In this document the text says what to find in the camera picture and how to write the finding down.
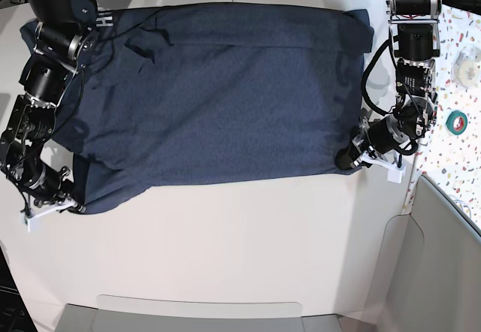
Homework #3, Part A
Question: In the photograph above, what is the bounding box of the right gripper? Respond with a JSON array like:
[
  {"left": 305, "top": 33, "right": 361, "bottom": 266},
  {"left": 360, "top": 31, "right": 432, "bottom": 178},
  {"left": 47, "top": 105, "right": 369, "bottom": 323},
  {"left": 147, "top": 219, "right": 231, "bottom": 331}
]
[{"left": 14, "top": 162, "right": 85, "bottom": 222}]

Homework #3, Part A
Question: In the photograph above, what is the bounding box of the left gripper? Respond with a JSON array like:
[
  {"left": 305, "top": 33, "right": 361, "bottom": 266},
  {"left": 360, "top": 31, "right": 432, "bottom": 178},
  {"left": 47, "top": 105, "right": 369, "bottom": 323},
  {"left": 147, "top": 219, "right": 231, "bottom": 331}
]
[{"left": 336, "top": 116, "right": 412, "bottom": 173}]

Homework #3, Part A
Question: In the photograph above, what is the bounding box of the dark blue t-shirt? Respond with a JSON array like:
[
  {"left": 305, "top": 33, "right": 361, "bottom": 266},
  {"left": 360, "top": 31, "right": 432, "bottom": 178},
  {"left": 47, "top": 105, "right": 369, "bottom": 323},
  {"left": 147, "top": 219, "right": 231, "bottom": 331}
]
[{"left": 19, "top": 3, "right": 375, "bottom": 215}]

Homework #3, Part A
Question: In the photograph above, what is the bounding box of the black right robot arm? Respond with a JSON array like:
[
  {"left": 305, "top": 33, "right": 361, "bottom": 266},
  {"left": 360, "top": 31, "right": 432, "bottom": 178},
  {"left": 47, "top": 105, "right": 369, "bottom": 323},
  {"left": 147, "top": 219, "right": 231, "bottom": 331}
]
[{"left": 1, "top": 0, "right": 98, "bottom": 222}]

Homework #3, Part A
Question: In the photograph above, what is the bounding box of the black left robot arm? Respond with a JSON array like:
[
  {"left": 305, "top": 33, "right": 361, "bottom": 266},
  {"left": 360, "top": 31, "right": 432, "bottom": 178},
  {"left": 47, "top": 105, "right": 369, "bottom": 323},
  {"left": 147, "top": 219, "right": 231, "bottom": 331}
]
[{"left": 335, "top": 0, "right": 442, "bottom": 171}]

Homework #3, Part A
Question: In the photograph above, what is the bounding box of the terrazzo patterned table cover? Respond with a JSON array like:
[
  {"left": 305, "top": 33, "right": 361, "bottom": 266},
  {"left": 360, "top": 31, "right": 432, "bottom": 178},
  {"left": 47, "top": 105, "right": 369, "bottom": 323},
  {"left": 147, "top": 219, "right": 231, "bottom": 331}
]
[{"left": 404, "top": 6, "right": 480, "bottom": 225}]

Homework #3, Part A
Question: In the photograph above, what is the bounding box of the green tape roll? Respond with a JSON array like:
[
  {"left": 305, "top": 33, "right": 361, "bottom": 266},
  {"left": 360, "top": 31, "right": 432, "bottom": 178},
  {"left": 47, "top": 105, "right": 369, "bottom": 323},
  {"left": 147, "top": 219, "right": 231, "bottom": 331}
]
[{"left": 446, "top": 110, "right": 468, "bottom": 136}]

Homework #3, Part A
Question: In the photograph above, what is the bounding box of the grey chair bottom edge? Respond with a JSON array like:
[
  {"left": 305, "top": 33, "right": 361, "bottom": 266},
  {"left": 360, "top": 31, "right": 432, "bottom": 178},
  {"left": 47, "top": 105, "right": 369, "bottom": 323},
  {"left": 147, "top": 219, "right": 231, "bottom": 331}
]
[{"left": 56, "top": 294, "right": 341, "bottom": 331}]

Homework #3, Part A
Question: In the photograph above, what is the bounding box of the clear tape dispenser roll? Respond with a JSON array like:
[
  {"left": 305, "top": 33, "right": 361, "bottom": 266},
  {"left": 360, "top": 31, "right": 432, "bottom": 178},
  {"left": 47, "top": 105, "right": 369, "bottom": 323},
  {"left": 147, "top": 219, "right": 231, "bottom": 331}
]
[{"left": 451, "top": 45, "right": 480, "bottom": 89}]

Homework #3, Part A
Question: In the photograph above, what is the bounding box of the grey chair right side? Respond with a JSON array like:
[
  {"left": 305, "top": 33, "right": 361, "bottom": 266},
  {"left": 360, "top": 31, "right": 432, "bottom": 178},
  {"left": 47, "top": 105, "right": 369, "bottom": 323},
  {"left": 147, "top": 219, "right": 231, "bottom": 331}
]
[{"left": 362, "top": 177, "right": 480, "bottom": 331}]

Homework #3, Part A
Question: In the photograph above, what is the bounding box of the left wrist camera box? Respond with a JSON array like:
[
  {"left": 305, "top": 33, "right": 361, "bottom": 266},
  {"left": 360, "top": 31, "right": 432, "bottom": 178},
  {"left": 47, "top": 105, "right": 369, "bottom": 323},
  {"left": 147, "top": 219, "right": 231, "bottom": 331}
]
[{"left": 387, "top": 167, "right": 406, "bottom": 184}]

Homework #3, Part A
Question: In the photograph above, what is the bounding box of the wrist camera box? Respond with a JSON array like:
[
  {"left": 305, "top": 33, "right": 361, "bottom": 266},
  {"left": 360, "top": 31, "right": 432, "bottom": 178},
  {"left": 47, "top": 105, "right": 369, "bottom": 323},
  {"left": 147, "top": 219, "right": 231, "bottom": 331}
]
[
  {"left": 387, "top": 167, "right": 406, "bottom": 184},
  {"left": 20, "top": 214, "right": 42, "bottom": 234}
]

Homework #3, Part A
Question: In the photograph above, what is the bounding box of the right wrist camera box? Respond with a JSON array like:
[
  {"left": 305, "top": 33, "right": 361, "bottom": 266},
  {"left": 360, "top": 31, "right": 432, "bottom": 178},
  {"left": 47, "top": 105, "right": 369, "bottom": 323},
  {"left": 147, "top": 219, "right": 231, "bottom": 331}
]
[{"left": 20, "top": 214, "right": 42, "bottom": 234}]

